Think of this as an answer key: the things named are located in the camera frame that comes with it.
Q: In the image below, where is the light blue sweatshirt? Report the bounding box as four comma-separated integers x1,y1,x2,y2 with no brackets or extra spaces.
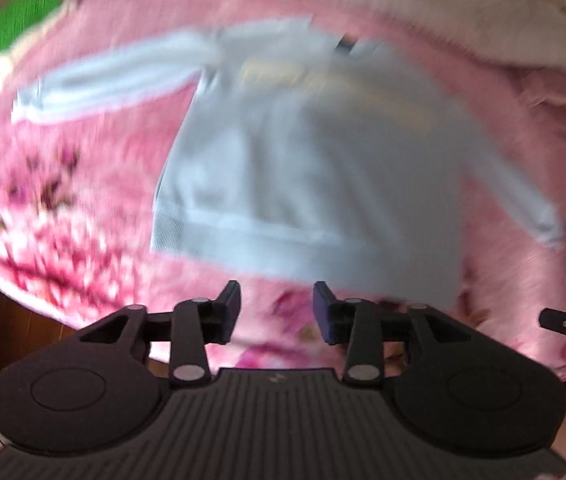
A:
12,18,564,309

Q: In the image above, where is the pink floral fleece blanket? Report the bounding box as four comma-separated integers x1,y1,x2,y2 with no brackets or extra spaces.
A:
0,0,566,380

